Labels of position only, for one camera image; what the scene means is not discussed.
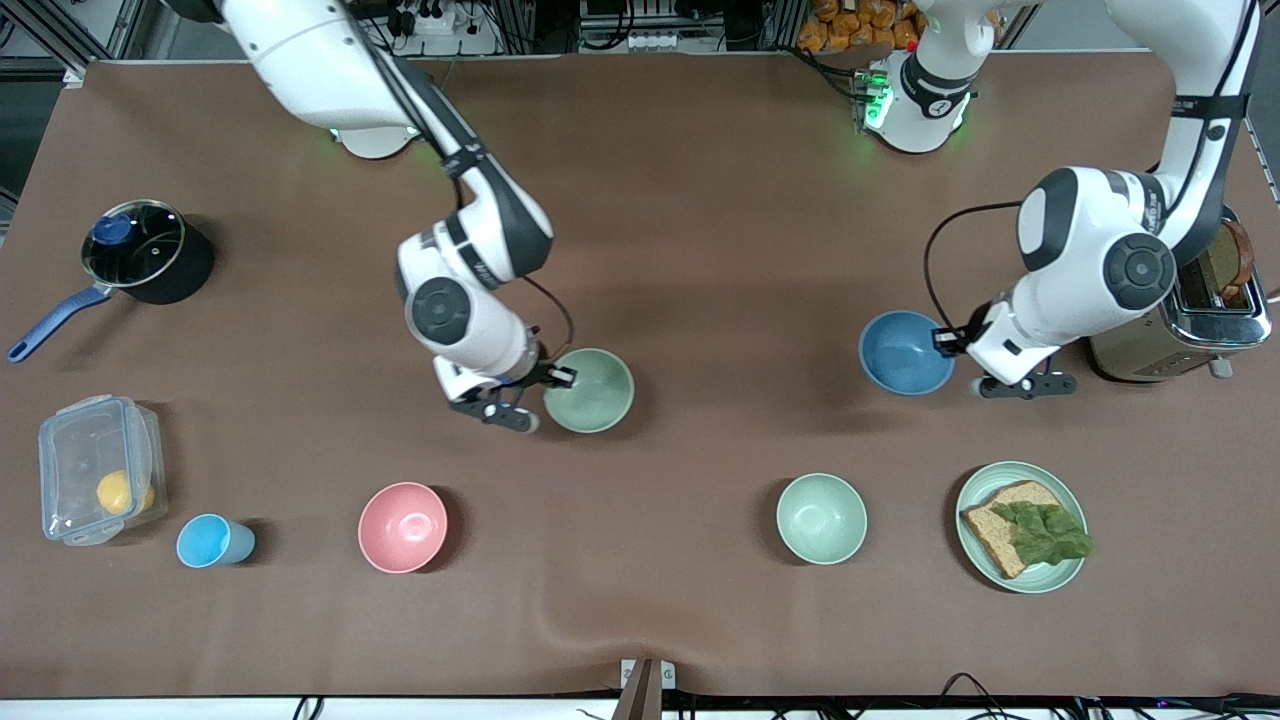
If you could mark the glass lid with blue knob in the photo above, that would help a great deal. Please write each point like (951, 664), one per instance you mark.
(140, 250)

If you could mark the brown wooden post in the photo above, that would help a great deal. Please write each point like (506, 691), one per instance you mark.
(635, 700)

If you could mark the clear plastic lidded container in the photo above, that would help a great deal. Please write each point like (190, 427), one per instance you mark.
(80, 450)

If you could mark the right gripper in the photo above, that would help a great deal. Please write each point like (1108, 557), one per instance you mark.
(539, 374)

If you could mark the metal table bracket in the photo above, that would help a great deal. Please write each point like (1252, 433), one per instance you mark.
(668, 675)

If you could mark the blue bowl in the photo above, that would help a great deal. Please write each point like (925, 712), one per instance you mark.
(900, 355)

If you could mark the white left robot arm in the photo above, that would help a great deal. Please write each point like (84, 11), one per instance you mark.
(1090, 240)

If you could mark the green lettuce leaf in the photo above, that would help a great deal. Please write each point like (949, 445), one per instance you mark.
(1045, 535)

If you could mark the toasted bread slice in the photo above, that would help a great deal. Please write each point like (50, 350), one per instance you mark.
(1228, 262)

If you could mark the green bowl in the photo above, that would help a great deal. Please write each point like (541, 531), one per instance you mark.
(595, 395)
(822, 518)

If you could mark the green plate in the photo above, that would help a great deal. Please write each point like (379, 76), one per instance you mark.
(1040, 578)

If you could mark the white power strip with plugs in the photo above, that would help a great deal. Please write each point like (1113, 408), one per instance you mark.
(470, 45)

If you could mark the brown bread slice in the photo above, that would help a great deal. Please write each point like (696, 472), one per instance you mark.
(990, 530)

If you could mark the beige and chrome toaster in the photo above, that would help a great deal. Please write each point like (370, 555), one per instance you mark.
(1150, 355)

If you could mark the blue plastic cup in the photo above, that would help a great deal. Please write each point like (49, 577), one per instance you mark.
(205, 542)

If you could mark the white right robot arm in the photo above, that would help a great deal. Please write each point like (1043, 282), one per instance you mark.
(320, 60)

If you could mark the white socket strip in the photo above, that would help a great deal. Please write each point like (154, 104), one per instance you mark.
(650, 42)

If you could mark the orange snack packet pile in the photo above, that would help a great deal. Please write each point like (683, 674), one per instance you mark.
(850, 25)

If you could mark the pink bowl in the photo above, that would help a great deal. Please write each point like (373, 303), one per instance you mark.
(402, 528)

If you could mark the brown table cover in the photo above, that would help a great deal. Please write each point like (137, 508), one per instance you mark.
(640, 560)

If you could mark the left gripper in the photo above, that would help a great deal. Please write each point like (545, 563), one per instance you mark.
(958, 340)

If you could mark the yellow fruit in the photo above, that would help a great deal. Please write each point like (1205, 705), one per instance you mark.
(113, 492)

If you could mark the metal corner bracket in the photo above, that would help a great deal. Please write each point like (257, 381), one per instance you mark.
(74, 77)

